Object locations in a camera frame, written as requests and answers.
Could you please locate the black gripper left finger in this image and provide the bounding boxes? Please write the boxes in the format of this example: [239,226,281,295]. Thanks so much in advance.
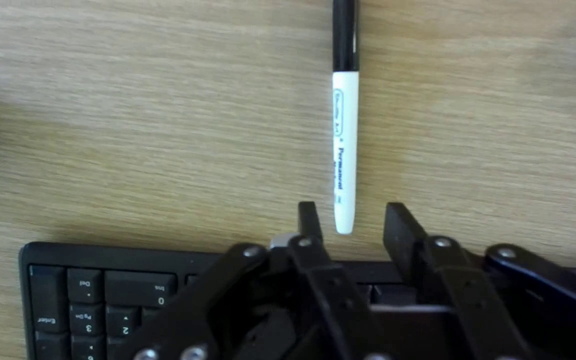
[109,201,375,360]

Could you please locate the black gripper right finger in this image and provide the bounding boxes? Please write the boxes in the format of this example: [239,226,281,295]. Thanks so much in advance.
[384,202,576,360]

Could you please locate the white marker with black cap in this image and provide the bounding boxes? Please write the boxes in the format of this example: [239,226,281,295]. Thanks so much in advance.
[329,0,361,236]

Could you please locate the black computer keyboard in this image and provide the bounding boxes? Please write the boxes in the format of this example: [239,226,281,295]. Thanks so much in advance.
[18,241,576,360]

